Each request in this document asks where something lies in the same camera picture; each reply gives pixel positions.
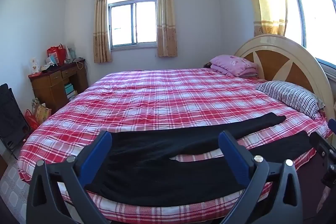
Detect white greeting card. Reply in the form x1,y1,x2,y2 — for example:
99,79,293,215
30,57,40,74

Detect cream and wood headboard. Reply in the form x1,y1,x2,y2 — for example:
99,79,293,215
234,34,332,119

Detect white paper bag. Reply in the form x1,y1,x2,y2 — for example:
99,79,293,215
66,46,77,62

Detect large window beside headboard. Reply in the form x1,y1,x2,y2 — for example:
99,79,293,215
285,0,336,67

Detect pink folded blanket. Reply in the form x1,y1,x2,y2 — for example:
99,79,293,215
209,55,259,77

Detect beige patterned curtain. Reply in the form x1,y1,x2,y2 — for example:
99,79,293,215
157,0,178,58
93,0,113,64

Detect striped pillow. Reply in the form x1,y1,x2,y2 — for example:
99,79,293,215
255,80,326,120

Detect sliding window with grey frame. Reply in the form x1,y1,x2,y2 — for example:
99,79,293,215
108,0,159,49

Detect black mesh rack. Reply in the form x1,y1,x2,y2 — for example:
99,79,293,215
0,84,32,153

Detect maroon dotted mattress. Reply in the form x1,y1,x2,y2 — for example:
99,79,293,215
262,145,336,224

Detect patterned paper bag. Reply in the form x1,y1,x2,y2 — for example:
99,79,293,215
32,98,52,125

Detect black pants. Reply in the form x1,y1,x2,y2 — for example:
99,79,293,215
84,112,314,207

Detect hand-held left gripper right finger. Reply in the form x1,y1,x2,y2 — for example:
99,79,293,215
218,130,313,224

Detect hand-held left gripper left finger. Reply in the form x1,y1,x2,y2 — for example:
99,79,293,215
26,131,113,224

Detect wooden desk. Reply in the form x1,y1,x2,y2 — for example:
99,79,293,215
28,58,88,115

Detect red plastic bag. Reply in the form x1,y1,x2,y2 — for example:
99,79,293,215
24,109,40,131

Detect red gift bag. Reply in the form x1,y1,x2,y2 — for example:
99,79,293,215
47,44,66,65

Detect red plaid bed sheet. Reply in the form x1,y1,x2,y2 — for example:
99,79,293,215
17,68,332,224

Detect person's right hand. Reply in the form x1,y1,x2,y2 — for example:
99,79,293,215
316,182,332,214

